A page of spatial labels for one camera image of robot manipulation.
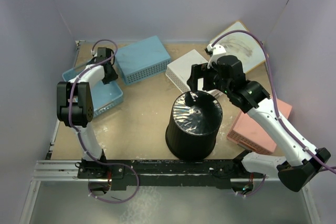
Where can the pink plastic basket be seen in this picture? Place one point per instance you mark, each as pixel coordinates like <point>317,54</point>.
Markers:
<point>249,135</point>

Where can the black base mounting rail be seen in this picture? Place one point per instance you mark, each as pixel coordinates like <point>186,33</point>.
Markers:
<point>216,173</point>

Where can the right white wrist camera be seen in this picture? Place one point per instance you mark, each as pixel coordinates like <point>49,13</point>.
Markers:
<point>215,52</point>

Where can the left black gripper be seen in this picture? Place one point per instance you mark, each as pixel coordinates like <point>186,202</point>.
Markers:
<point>113,76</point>

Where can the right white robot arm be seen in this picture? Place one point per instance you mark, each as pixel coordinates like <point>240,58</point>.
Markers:
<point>301,160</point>

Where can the blue basket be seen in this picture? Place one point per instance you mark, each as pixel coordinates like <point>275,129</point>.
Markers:
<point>142,59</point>
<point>104,96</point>

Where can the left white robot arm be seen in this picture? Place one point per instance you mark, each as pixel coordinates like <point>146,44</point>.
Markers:
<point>80,99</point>

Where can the large black plastic bucket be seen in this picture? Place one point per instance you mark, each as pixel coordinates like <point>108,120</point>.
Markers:
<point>193,126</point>

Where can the white plastic basket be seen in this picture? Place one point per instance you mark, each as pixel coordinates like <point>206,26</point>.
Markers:
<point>179,70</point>

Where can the small whiteboard with wooden frame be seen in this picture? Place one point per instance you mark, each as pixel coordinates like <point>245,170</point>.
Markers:
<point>245,48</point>

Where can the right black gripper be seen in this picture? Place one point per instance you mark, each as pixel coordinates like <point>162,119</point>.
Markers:
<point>198,71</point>

